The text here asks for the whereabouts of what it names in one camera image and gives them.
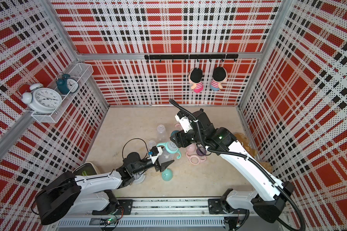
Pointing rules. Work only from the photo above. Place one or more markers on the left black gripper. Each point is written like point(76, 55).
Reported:
point(163, 166)

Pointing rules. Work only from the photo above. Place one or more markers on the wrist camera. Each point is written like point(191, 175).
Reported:
point(154, 153)
point(185, 120)

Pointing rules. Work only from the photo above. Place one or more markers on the pink bottle cap near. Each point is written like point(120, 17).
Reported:
point(191, 149)

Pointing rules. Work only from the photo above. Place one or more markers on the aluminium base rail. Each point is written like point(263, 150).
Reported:
point(170, 213)

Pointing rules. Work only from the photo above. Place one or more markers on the brown plush toy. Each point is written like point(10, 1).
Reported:
point(245, 142)

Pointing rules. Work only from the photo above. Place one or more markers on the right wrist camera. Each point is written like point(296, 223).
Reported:
point(185, 120)

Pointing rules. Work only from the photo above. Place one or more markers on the white wire shelf basket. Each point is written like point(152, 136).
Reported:
point(81, 73)

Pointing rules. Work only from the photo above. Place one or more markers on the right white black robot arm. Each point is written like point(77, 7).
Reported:
point(270, 195)

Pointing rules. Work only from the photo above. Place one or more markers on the small white alarm clock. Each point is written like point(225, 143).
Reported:
point(139, 178)

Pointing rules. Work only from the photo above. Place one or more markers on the clear baby bottle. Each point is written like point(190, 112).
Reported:
point(151, 144)
point(161, 133)
point(162, 160)

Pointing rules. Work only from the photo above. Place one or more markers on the mint green bottle handle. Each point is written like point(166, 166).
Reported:
point(170, 149)

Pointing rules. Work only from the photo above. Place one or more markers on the black hook rail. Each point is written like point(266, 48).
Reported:
point(191, 57)

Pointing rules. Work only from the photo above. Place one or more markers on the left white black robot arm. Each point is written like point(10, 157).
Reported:
point(76, 194)

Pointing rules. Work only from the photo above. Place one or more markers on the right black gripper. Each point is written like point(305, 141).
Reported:
point(181, 136)

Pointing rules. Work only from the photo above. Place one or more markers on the plush doll blue pants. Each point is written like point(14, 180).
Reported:
point(219, 77)

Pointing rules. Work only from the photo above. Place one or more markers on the large white alarm clock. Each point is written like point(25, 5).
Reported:
point(42, 100)

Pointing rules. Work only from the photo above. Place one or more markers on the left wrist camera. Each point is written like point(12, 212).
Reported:
point(154, 153)

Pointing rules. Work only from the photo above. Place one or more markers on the pink bottle handle near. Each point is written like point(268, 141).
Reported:
point(195, 159)

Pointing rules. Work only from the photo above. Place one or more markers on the teal alarm clock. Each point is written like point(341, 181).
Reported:
point(66, 84)

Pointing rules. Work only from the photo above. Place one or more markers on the mint green bottle cap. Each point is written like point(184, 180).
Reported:
point(167, 175)

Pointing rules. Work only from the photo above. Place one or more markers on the plush doll pink pants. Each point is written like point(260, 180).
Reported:
point(195, 79)

